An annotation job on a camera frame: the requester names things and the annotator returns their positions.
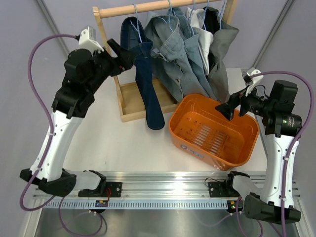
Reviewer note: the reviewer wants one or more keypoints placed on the white hanging garment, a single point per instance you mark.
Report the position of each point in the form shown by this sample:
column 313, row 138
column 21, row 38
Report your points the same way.
column 196, row 19

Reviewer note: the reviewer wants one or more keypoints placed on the aluminium mounting rail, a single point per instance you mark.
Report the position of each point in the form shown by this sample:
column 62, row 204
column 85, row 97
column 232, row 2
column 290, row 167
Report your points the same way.
column 153, row 190

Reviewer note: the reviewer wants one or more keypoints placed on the dark blue denim skirt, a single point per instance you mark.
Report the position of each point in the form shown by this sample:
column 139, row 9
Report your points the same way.
column 144, row 76

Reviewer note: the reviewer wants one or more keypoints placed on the light blue denim garment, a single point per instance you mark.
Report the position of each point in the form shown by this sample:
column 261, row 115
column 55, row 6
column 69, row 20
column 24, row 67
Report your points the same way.
column 193, row 54

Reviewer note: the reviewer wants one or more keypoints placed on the wooden clothes rack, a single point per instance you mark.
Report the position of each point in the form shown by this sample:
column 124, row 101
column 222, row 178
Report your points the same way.
column 130, row 103

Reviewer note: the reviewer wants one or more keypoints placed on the aluminium frame post right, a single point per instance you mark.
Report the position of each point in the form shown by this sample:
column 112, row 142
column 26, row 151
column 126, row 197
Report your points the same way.
column 277, row 24

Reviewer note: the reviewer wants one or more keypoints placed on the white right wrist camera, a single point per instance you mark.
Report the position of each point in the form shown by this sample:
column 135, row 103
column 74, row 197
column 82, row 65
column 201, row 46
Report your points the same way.
column 252, row 78

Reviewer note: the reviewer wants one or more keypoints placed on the light denim jacket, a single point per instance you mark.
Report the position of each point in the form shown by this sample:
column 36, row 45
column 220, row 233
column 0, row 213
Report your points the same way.
column 169, row 58

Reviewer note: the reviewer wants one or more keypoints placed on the light blue wire hanger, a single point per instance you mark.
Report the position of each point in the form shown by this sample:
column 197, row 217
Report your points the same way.
column 137, row 26

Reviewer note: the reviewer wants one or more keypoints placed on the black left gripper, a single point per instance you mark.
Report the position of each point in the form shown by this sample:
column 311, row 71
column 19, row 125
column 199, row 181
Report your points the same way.
column 124, row 60

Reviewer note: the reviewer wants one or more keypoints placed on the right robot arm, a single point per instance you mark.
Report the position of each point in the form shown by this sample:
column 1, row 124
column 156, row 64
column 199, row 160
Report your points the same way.
column 274, row 202

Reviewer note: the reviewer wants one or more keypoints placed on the aluminium frame post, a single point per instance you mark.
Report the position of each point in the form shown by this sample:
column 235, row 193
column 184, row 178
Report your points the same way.
column 54, row 30
column 277, row 24

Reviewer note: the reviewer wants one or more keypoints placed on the aluminium frame post left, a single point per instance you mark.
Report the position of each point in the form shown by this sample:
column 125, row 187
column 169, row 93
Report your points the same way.
column 54, row 30

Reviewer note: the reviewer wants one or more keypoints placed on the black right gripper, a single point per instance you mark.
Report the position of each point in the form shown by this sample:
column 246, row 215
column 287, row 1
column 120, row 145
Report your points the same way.
column 227, row 108

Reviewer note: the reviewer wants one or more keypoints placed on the grey hanging garment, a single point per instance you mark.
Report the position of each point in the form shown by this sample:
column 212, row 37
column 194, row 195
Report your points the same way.
column 217, row 76

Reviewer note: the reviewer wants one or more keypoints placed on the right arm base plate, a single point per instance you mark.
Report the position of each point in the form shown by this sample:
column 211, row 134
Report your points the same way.
column 222, row 190

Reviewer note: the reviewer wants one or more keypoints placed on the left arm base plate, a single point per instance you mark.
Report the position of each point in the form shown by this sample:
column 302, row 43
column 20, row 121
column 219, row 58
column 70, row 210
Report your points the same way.
column 107, row 189

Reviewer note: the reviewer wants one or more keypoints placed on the orange plastic basket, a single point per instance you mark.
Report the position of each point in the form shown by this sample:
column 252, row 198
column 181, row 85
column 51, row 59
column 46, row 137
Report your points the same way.
column 197, row 128

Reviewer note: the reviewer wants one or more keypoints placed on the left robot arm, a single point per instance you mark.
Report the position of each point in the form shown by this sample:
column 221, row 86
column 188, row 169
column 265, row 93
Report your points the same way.
column 86, row 70

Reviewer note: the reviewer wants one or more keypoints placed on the black hanging garment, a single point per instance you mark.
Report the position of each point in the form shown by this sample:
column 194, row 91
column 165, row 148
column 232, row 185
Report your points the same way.
column 212, row 21

